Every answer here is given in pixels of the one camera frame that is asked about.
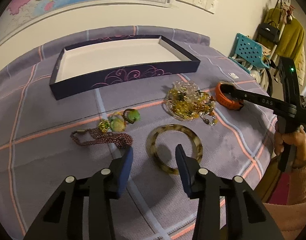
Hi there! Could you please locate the orange smart watch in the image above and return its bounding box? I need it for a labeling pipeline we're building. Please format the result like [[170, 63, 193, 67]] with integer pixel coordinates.
[[215, 81, 244, 111]]

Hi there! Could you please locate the yellow amber bead necklace pile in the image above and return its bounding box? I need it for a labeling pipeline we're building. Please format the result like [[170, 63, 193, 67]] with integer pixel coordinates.
[[162, 80, 219, 126]]

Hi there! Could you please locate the maroon beaded necklace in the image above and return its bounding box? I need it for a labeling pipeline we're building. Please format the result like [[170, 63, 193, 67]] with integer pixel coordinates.
[[69, 127, 134, 147]]

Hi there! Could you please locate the tortoiseshell bangle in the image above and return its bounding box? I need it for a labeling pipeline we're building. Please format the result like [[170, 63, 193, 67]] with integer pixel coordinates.
[[145, 123, 204, 176]]

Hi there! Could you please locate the pink right sleeve forearm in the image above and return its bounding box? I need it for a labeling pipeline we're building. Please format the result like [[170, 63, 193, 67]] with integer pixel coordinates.
[[264, 161, 306, 239]]

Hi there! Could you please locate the dark blue jewelry tray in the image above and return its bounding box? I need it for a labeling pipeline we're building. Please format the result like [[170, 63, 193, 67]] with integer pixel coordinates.
[[49, 35, 201, 100]]

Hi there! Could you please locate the person's right hand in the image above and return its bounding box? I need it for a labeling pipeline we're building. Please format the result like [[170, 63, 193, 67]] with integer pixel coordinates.
[[274, 123, 306, 168]]

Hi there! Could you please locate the white fabric label tag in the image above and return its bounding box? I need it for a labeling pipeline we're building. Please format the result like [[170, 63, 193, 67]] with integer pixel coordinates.
[[229, 73, 239, 79]]

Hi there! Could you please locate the mustard yellow hanging coat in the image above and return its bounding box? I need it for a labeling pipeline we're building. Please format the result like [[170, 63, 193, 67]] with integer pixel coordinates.
[[259, 8, 305, 67]]

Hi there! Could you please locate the teal perforated plastic chair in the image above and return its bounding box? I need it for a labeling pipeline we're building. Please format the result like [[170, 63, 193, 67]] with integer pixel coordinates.
[[228, 33, 270, 74]]

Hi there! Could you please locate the black handbag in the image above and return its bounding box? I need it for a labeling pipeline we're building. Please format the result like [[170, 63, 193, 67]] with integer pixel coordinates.
[[257, 21, 281, 44]]

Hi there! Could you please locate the purple plaid bedsheet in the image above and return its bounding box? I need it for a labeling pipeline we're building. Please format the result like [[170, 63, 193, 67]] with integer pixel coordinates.
[[0, 25, 263, 239]]

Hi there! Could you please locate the white coat rack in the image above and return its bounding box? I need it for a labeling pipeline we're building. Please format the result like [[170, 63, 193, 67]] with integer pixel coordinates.
[[270, 0, 295, 63]]

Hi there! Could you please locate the brown ring green pendant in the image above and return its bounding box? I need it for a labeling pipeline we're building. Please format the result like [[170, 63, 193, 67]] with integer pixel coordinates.
[[123, 108, 141, 124]]

